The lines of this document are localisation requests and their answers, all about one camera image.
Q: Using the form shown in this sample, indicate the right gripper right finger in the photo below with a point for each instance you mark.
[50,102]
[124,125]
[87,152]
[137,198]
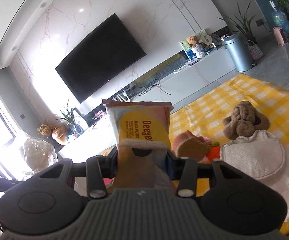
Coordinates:
[183,170]

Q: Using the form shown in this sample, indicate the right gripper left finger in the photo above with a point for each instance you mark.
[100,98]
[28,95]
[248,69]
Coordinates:
[98,168]

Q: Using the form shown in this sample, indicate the yellow Deeyeo tissue pack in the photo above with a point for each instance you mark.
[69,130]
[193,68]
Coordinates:
[142,134]

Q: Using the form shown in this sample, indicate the white round cushion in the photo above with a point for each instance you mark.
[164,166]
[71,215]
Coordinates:
[261,156]

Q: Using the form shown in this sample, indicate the pink toast-shaped plush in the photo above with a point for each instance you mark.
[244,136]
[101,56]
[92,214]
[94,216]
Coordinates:
[189,145]

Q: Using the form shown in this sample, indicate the white marble TV console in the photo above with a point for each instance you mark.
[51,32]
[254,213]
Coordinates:
[180,89]

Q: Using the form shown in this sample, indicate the orange plush toy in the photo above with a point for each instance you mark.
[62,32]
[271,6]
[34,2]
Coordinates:
[213,151]

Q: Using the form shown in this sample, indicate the potted plant in vase left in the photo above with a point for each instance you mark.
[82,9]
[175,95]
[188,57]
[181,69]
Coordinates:
[75,129]

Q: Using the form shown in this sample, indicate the yellow checkered tablecloth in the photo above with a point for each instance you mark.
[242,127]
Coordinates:
[204,116]

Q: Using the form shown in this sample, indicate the white wifi router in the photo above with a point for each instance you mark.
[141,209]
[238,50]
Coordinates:
[122,96]

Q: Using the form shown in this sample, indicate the brown knotted plush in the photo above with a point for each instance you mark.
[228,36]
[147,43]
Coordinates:
[244,120]

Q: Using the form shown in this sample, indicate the black curved television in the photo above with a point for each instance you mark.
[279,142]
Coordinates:
[105,52]

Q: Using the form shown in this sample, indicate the brown teddy bear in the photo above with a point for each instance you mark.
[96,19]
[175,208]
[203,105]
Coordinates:
[192,41]

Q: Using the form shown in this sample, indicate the grey metal trash can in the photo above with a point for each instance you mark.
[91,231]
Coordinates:
[239,52]

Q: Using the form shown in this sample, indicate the woven basket bag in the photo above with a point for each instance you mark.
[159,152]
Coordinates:
[254,50]

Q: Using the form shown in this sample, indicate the potted long-leaf plant right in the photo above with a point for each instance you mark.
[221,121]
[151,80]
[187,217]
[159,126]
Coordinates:
[242,22]

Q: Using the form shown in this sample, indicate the pink small heater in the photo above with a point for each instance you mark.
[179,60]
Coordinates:
[280,36]

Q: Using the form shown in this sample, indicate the blue water jug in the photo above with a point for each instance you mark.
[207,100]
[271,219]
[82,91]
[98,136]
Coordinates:
[280,19]

